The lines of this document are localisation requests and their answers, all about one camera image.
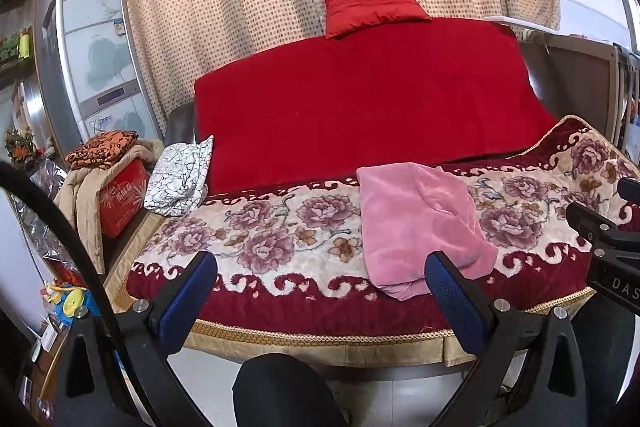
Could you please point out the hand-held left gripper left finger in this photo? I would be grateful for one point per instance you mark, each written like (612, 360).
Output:
(187, 302)

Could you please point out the pink fleece jacket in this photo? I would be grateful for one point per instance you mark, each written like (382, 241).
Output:
(420, 222)

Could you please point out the white board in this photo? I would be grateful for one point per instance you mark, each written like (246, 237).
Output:
(520, 23)

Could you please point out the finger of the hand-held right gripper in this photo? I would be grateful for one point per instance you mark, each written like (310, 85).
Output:
(630, 189)
(600, 224)

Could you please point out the dotted beige curtain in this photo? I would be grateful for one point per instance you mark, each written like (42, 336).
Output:
(250, 7)

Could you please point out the person's leg in dark trousers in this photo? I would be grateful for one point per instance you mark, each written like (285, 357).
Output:
(285, 392)
(612, 367)

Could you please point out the orange black patterned cloth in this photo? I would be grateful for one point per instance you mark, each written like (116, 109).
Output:
(100, 149)

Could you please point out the yellow blue toy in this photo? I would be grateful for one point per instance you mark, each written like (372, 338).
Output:
(72, 299)

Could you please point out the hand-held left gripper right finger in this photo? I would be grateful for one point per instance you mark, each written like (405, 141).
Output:
(455, 302)

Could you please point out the silver foil sheet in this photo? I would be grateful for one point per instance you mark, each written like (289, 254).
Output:
(40, 212)

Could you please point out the silver refrigerator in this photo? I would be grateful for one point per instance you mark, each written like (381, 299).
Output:
(100, 72)

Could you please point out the plant with orange flowers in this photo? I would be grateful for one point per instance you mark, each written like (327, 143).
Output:
(20, 147)

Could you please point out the red sofa cover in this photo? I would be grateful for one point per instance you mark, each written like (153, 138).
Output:
(360, 107)

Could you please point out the brown wooden crib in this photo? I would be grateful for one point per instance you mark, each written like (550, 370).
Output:
(580, 77)

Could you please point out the red pillow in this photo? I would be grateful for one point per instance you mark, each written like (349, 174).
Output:
(372, 4)

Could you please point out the red cardboard box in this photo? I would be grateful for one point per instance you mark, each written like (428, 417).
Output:
(122, 202)

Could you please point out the white black patterned cloth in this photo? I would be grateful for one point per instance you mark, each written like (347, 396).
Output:
(180, 177)

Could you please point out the green bottle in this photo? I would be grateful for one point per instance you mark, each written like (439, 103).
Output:
(24, 44)

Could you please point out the floral blanket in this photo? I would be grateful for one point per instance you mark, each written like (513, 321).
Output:
(280, 237)

